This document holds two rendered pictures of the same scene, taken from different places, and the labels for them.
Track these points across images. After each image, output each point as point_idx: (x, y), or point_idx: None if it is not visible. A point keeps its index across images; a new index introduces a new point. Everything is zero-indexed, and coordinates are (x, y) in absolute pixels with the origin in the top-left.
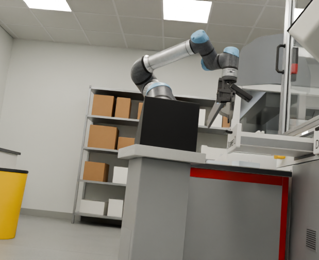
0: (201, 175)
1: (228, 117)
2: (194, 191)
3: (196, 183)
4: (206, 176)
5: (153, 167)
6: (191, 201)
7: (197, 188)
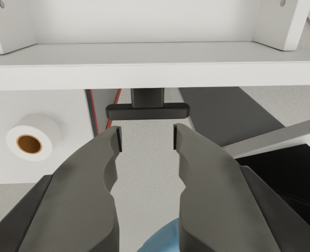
0: (92, 106)
1: (115, 154)
2: (101, 102)
3: (97, 106)
4: (90, 92)
5: None
6: (105, 96)
7: (99, 99)
